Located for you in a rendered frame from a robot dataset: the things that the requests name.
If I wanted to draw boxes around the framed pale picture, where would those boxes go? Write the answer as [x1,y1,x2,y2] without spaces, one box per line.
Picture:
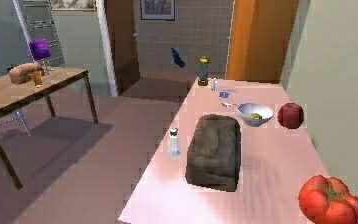
[48,0,98,12]

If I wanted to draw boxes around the light brown bread loaf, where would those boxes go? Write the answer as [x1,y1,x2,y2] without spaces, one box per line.
[8,61,43,85]

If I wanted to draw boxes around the blue cloth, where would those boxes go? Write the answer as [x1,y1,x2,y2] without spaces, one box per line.
[170,47,186,69]

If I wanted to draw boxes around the framed colourful picture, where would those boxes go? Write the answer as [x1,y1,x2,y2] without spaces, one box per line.
[139,0,176,22]

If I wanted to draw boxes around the brown wooden table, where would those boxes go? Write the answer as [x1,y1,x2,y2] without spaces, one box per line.
[0,66,99,191]

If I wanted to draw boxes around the red tomato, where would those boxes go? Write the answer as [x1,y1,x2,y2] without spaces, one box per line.
[298,174,358,224]

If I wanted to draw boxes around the brown room door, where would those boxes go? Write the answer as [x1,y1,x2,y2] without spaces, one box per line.
[103,0,141,95]

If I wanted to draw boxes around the orange wooden door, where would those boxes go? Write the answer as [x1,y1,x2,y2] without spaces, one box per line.
[225,0,300,83]

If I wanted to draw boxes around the orange cup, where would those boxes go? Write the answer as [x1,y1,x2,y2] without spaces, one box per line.
[31,69,44,89]

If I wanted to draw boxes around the grey bowl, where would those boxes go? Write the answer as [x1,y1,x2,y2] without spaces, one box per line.
[236,102,275,128]

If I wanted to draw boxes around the dark red apple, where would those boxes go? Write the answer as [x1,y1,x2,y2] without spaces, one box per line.
[277,102,305,130]

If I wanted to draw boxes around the pink table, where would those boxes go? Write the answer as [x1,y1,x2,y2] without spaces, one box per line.
[117,78,332,224]

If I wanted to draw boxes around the clear salt shaker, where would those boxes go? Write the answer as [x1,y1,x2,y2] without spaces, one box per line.
[167,127,182,158]

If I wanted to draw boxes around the grey metal chair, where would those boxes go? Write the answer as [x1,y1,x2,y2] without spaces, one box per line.
[0,54,32,137]

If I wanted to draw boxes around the grey ladder shelf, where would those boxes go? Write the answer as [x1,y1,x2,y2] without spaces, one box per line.
[18,0,66,68]

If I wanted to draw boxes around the dark brown bread loaf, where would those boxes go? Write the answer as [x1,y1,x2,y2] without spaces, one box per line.
[185,113,242,193]

